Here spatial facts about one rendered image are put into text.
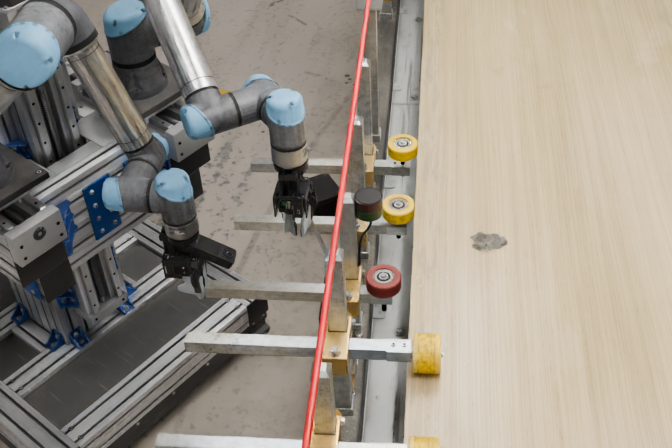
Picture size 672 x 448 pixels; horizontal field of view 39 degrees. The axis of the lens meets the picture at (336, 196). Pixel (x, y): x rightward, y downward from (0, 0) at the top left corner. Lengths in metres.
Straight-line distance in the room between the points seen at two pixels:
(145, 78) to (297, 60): 2.15
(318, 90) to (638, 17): 1.73
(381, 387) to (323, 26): 2.88
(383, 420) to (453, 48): 1.21
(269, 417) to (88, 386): 0.56
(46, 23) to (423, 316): 0.97
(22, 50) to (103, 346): 1.39
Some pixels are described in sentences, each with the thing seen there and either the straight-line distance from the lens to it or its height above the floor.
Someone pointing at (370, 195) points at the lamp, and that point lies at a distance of 2.03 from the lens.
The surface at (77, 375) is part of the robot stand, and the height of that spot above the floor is 0.21.
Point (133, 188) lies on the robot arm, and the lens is 2.05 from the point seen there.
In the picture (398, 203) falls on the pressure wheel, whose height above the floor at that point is 0.91.
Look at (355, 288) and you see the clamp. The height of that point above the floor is 0.87.
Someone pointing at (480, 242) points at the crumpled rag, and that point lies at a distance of 2.22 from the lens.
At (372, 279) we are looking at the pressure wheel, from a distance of 2.13.
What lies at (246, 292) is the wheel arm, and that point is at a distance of 2.20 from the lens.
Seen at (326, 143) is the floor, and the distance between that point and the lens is 4.04.
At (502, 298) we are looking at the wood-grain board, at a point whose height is 0.90.
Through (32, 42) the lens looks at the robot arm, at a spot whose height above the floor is 1.54.
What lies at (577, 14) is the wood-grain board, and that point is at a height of 0.90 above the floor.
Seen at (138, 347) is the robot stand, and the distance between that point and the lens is 3.02.
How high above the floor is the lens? 2.41
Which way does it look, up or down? 40 degrees down
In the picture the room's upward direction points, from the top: 4 degrees counter-clockwise
